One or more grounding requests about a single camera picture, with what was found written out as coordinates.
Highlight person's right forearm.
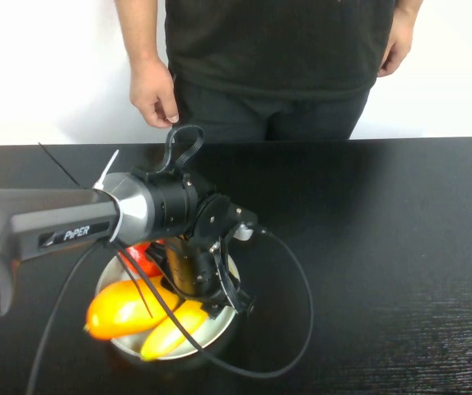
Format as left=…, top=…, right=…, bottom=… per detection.
left=114, top=0, right=171, bottom=74

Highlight person's left hand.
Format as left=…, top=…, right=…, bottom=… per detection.
left=376, top=15, right=416, bottom=79

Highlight red apple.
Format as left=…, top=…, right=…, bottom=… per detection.
left=118, top=241, right=167, bottom=277

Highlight orange yellow mango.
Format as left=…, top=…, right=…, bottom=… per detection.
left=83, top=276, right=181, bottom=341

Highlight yellow banana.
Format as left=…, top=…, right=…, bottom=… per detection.
left=139, top=300, right=211, bottom=363

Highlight black trousers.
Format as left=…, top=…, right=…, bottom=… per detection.
left=172, top=76, right=372, bottom=142

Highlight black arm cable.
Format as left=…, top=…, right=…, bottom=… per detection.
left=25, top=241, right=100, bottom=395

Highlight black looped ribbon cable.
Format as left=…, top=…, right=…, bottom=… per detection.
left=156, top=123, right=206, bottom=176

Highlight white round plate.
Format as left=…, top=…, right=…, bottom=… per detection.
left=95, top=251, right=241, bottom=368

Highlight person's right hand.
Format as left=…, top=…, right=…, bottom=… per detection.
left=129, top=59, right=180, bottom=130

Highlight long black camera cable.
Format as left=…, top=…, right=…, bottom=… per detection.
left=114, top=228, right=315, bottom=380

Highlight black zip tie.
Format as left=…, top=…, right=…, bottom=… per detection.
left=37, top=142, right=83, bottom=189
left=114, top=242, right=155, bottom=319

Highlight white zip tie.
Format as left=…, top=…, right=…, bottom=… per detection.
left=92, top=149, right=120, bottom=193

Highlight person's left forearm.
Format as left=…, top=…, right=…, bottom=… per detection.
left=397, top=0, right=426, bottom=24

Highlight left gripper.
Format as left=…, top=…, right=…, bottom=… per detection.
left=164, top=237, right=258, bottom=321

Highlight black t-shirt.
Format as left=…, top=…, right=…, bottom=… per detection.
left=164, top=0, right=396, bottom=102

